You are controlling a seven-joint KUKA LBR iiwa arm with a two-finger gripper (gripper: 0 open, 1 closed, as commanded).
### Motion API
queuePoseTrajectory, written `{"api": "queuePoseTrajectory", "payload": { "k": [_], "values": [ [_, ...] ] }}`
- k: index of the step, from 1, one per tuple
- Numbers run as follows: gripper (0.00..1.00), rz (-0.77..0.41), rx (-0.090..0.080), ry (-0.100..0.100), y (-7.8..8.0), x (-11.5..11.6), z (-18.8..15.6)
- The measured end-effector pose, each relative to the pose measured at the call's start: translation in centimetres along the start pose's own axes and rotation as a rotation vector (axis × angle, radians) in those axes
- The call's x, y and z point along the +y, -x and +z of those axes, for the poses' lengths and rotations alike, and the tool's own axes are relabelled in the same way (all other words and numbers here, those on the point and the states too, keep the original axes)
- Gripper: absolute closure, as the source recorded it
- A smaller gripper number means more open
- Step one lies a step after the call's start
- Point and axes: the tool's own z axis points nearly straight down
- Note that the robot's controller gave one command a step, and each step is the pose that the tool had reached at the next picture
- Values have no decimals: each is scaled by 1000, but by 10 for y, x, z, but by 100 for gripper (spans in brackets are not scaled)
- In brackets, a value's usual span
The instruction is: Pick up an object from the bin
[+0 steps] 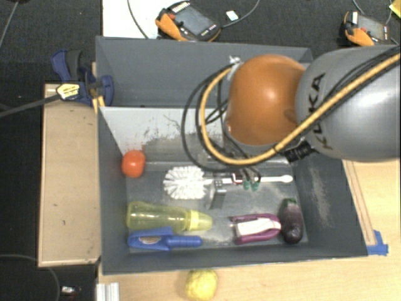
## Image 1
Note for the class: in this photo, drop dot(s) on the white dish brush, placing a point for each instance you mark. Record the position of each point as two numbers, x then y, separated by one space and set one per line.
185 183

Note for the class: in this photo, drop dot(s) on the yellow toy lemon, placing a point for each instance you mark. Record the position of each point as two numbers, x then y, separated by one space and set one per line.
201 284

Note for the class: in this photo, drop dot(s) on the pale wood board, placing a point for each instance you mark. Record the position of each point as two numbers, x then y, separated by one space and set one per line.
69 183

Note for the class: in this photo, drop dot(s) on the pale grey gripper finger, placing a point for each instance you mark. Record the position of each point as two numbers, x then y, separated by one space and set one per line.
220 187
215 201

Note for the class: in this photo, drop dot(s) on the yellow clear plastic bottle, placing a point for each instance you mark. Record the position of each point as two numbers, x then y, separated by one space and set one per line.
156 216

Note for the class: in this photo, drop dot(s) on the purple and white stapler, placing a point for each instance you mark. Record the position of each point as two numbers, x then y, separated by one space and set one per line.
255 228

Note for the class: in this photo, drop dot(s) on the grey metal bin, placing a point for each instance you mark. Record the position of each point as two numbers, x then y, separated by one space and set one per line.
156 74

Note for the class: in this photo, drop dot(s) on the orange toy tomato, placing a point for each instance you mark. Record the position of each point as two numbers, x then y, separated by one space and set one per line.
133 163

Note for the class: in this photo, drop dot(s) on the black cylinder on white bracket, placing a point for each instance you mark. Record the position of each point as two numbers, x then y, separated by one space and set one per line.
299 153

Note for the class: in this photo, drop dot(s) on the purple toy eggplant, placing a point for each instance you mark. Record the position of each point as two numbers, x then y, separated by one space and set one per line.
292 221

